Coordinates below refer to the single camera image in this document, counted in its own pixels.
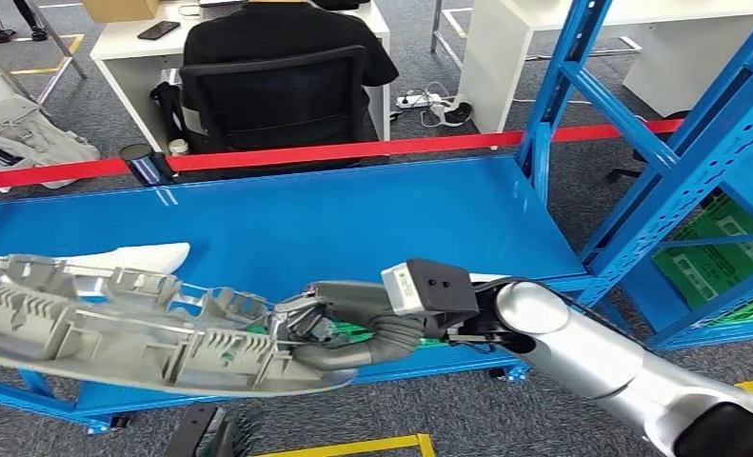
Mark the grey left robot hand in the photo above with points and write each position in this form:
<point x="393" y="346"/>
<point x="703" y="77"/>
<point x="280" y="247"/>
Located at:
<point x="234" y="435"/>

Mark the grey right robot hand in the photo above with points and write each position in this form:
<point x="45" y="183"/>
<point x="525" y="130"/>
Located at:
<point x="344" y="299"/>

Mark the silver plastic wheel hubcap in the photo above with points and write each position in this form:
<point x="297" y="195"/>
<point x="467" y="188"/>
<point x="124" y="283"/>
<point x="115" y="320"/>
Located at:
<point x="98" y="340"/>

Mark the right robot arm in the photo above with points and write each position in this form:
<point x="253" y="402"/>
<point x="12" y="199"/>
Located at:
<point x="571" y="353"/>

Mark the blue metal shelf rack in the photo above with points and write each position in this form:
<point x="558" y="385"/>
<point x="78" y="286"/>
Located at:
<point x="697" y="170"/>
<point x="351" y="221"/>

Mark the white curved plastic part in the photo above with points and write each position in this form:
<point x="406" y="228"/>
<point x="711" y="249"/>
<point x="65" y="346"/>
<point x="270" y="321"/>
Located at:
<point x="142" y="257"/>

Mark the red barrier belt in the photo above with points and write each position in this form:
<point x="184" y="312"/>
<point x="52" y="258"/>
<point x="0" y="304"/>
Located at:
<point x="351" y="151"/>

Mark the black mesh office chair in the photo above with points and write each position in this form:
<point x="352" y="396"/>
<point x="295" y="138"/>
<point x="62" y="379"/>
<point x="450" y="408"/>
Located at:
<point x="275" y="101"/>

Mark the white power strip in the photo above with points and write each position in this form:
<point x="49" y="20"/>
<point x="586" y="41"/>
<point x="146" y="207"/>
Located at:
<point x="417" y="101"/>

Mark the black power adapter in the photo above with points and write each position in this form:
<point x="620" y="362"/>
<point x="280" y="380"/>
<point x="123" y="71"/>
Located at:
<point x="458" y="113"/>

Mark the person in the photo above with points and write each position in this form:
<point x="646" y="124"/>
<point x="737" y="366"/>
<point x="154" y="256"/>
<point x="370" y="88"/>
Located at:
<point x="4" y="35"/>
<point x="288" y="38"/>

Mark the white table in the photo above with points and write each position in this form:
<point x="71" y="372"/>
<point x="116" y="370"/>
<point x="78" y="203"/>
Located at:
<point x="496" y="63"/>

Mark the black smartphone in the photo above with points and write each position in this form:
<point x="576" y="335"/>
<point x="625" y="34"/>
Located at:
<point x="159" y="30"/>

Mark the grey fabric bag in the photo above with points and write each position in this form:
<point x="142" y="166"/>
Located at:
<point x="29" y="142"/>

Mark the brown cardboard box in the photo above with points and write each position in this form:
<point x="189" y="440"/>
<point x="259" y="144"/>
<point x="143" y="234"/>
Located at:
<point x="120" y="9"/>

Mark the grey metal stand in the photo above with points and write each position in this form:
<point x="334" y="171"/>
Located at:
<point x="58" y="38"/>

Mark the black barrier post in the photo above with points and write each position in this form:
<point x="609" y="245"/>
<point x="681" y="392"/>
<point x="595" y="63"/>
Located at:
<point x="142" y="167"/>

